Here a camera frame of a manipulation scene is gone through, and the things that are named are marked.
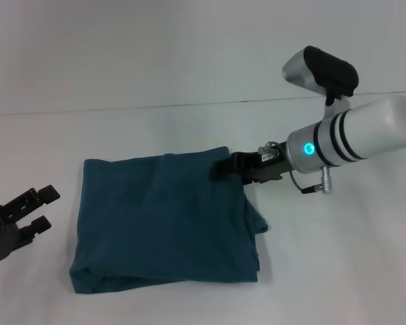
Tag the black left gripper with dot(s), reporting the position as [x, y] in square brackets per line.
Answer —
[1, 237]

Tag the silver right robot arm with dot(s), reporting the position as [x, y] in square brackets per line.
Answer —
[352, 111]

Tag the teal FREE print t-shirt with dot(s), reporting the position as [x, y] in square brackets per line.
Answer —
[165, 220]

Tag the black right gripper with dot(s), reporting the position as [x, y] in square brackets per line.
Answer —
[264, 166]

